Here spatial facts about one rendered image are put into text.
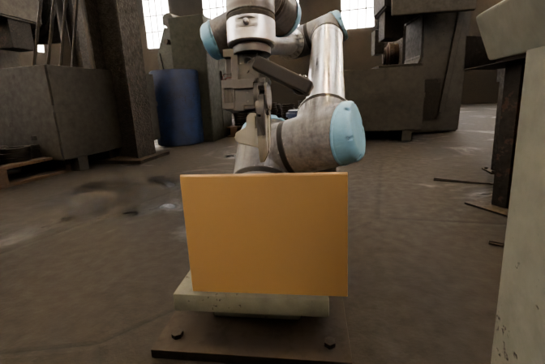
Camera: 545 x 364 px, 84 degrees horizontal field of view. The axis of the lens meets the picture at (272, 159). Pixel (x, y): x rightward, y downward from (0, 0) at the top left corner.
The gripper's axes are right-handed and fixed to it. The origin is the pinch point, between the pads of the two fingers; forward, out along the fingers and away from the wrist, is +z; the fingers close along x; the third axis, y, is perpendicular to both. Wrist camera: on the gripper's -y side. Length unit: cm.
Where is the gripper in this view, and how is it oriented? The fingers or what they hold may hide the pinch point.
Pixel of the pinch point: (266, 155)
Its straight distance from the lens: 57.5
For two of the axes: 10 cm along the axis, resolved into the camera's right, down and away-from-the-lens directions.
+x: -1.3, 0.7, -9.9
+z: 0.3, 10.0, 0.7
